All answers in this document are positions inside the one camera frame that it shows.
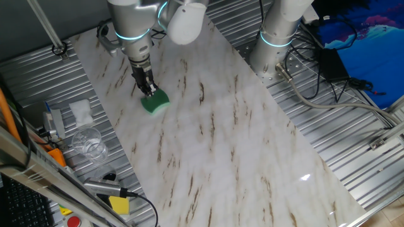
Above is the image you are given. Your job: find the black camera cable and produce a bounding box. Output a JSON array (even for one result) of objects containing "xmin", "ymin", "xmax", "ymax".
[{"xmin": 126, "ymin": 191, "xmax": 159, "ymax": 227}]

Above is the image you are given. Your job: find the black power adapter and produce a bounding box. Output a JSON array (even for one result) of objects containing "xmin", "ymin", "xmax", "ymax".
[{"xmin": 318, "ymin": 47, "xmax": 350, "ymax": 83}]

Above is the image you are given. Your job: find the green sponge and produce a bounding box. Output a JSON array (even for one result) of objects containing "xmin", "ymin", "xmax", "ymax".
[{"xmin": 140, "ymin": 88, "xmax": 171, "ymax": 116}]

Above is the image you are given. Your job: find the metal corner bracket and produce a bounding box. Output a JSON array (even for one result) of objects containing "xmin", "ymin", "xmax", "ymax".
[{"xmin": 369, "ymin": 137, "xmax": 386, "ymax": 151}]

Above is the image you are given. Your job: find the grey box red button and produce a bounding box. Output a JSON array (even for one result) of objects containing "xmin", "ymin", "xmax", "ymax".
[{"xmin": 64, "ymin": 214, "xmax": 83, "ymax": 227}]

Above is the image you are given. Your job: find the aluminium frame beam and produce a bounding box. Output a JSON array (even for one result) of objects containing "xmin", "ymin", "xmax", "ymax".
[{"xmin": 0, "ymin": 125, "xmax": 131, "ymax": 227}]

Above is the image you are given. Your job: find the slim aluminium pole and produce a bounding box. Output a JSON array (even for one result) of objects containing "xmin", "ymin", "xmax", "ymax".
[{"xmin": 27, "ymin": 0, "xmax": 69, "ymax": 61}]

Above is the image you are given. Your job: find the orange tube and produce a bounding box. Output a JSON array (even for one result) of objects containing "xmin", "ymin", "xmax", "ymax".
[{"xmin": 0, "ymin": 87, "xmax": 21, "ymax": 143}]

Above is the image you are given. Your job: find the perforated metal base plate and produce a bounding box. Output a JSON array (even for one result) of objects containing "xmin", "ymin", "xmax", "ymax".
[{"xmin": 236, "ymin": 37, "xmax": 304, "ymax": 89}]

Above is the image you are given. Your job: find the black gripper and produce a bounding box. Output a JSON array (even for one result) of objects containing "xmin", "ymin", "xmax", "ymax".
[{"xmin": 129, "ymin": 56, "xmax": 158, "ymax": 97}]

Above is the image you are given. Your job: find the yellow sponge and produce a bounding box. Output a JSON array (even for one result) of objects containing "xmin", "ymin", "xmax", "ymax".
[{"xmin": 109, "ymin": 195, "xmax": 130, "ymax": 216}]

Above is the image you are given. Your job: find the black cable bundle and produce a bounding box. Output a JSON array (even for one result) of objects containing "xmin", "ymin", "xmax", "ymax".
[{"xmin": 283, "ymin": 40, "xmax": 323, "ymax": 101}]

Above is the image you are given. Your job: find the marble pattern board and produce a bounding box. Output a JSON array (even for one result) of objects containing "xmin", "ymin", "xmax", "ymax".
[{"xmin": 68, "ymin": 14, "xmax": 367, "ymax": 227}]

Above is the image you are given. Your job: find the white folded cloth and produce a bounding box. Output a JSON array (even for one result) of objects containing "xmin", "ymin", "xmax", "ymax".
[{"xmin": 68, "ymin": 98, "xmax": 95, "ymax": 128}]

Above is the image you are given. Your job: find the grey cable metal connector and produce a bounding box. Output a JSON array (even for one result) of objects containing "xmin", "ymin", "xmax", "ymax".
[{"xmin": 275, "ymin": 62, "xmax": 401, "ymax": 127}]

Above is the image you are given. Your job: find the clear glass mug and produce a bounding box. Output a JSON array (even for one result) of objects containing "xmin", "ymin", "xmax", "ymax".
[{"xmin": 71, "ymin": 126, "xmax": 110, "ymax": 166}]

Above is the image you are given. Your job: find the black keyboard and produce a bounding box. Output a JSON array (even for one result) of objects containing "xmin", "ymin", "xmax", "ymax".
[{"xmin": 0, "ymin": 175, "xmax": 53, "ymax": 227}]

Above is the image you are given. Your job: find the silver ribbed camera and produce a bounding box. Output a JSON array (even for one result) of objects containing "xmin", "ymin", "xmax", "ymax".
[{"xmin": 83, "ymin": 177, "xmax": 129, "ymax": 199}]

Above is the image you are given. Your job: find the black adapter cable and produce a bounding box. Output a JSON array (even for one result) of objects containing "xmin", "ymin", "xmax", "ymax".
[{"xmin": 330, "ymin": 77, "xmax": 388, "ymax": 103}]

